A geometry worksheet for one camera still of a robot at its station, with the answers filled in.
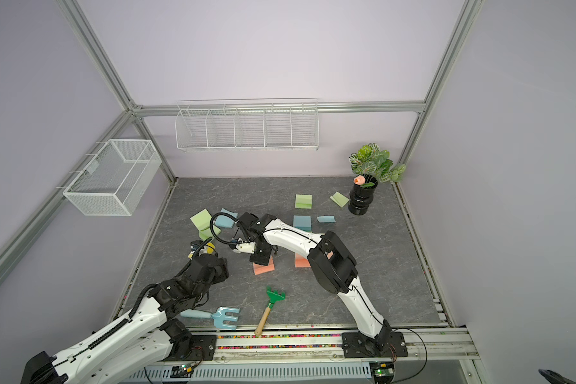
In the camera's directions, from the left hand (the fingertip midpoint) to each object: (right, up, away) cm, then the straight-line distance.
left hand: (220, 265), depth 81 cm
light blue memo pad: (-5, +13, +20) cm, 24 cm away
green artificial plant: (+56, +36, +10) cm, 67 cm away
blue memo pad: (+29, +13, +25) cm, 41 cm away
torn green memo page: (+47, +23, +31) cm, 60 cm away
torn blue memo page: (+40, +14, +24) cm, 48 cm away
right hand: (+13, +1, +10) cm, 16 cm away
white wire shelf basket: (+6, +54, +18) cm, 57 cm away
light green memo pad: (-16, +13, +23) cm, 31 cm away
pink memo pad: (+13, -4, +7) cm, 15 cm away
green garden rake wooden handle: (+18, -12, +3) cm, 22 cm away
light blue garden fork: (0, -17, -2) cm, 17 cm away
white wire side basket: (-38, +30, +2) cm, 49 cm away
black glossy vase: (+54, +23, +19) cm, 62 cm away
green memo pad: (+30, +22, +31) cm, 48 cm away
